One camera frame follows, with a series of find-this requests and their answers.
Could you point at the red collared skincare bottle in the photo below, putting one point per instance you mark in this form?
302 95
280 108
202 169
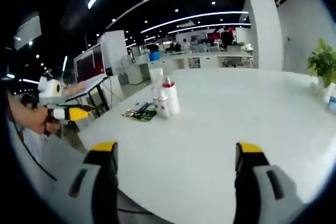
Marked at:
172 98

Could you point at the green black foil sachet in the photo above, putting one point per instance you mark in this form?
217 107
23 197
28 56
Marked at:
145 113

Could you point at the potted green plant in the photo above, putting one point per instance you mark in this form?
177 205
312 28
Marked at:
323 61

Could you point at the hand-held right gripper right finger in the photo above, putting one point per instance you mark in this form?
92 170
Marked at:
254 197

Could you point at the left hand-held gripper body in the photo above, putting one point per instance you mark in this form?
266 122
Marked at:
50 90

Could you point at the open laptop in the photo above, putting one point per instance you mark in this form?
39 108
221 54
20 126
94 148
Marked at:
89 64

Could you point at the white office counter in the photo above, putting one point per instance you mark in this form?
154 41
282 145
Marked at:
197 60

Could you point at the blue white box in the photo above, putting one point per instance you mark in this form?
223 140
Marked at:
332 107

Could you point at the gold foil packet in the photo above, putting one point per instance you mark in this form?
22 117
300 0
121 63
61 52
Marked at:
128 113

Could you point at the person's left hand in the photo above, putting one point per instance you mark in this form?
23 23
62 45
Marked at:
42 123

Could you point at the black laptop stand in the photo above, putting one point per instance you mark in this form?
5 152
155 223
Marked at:
101 100

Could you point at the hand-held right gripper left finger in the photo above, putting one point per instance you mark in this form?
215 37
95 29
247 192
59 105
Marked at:
105 197

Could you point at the clear capped skincare bottle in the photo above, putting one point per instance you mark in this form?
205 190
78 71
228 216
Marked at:
164 108
155 100

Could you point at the white skincare tube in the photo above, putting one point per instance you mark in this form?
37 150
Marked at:
156 77

